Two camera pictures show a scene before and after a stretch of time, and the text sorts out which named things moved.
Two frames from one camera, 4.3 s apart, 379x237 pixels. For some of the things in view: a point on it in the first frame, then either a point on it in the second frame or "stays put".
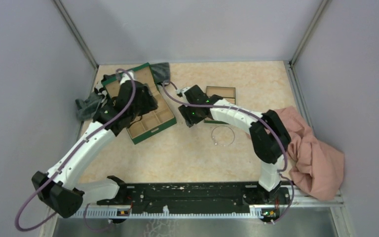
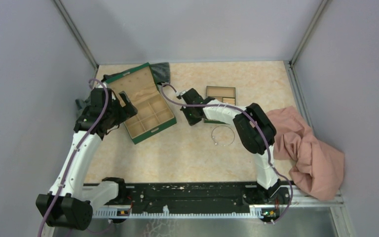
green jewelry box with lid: [149, 124] stays put
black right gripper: [190, 120] stays put
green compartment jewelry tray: [226, 93] stays put
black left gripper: [151, 103] → [126, 112]
